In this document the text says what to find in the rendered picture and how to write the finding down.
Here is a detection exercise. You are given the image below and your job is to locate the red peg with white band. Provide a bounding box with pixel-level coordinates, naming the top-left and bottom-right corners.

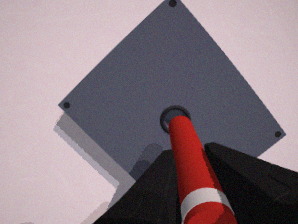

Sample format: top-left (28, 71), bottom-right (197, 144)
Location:
top-left (168, 116), bottom-right (237, 224)

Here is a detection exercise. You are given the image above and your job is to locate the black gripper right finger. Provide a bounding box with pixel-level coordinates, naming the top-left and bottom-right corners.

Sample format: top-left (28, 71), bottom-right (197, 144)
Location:
top-left (205, 143), bottom-right (298, 224)

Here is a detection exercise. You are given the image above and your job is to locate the grey square panel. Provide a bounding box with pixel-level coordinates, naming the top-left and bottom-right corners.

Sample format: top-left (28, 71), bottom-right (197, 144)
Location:
top-left (57, 0), bottom-right (286, 180)

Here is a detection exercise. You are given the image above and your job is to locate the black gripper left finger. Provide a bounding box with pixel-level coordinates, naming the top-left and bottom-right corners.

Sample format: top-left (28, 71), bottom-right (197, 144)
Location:
top-left (92, 149), bottom-right (182, 224)

